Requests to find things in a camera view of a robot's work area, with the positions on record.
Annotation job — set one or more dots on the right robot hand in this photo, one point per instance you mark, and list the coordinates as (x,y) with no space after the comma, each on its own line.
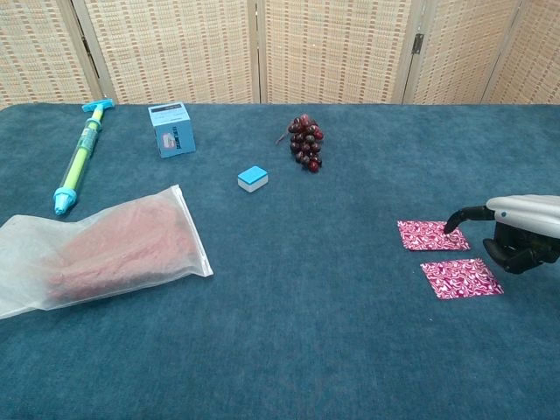
(529,214)

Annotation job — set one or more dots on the black screen hinge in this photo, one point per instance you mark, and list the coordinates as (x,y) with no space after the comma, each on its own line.
(419,44)
(87,48)

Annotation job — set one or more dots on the bunch of red grapes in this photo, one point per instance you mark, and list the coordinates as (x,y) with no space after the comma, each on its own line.
(306,142)

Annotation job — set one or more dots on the teal felt table cover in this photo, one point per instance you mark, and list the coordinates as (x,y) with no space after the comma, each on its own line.
(306,306)

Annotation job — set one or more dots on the small blue and white block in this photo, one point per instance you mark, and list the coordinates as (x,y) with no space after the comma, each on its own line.
(252,177)

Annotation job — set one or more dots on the blue cardboard box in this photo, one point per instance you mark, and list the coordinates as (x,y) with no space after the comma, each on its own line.
(172,133)

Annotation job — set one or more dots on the woven folding screen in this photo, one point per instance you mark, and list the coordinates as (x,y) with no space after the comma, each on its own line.
(175,48)

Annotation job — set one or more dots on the pink fabric inside bag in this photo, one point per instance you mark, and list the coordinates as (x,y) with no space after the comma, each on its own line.
(127,245)

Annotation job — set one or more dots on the green and blue water pump toy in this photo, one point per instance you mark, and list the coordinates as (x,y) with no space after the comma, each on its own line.
(81,151)

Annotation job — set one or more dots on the translucent zip bag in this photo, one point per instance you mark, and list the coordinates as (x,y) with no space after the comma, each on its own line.
(26,245)

